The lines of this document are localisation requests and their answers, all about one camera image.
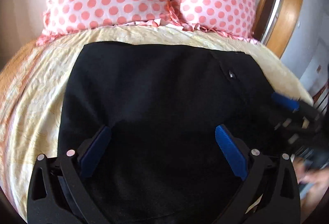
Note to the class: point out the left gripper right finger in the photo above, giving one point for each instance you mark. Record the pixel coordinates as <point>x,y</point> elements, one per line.
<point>269,192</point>

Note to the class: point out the person's right hand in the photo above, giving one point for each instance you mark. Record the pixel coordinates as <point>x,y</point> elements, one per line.
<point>319,181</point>

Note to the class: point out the wooden door frame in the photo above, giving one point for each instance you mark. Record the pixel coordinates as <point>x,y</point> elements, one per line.
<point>282,8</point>

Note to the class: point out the black pants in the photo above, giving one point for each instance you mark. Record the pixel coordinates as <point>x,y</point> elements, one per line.
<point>162,104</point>

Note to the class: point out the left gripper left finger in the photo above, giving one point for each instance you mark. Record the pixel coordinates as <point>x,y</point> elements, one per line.
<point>57,192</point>

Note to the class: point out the cream patterned bedsheet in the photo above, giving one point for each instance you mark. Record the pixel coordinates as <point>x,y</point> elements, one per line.
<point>34,81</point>

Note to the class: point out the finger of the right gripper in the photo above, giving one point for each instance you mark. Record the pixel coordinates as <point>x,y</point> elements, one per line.
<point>297,106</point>

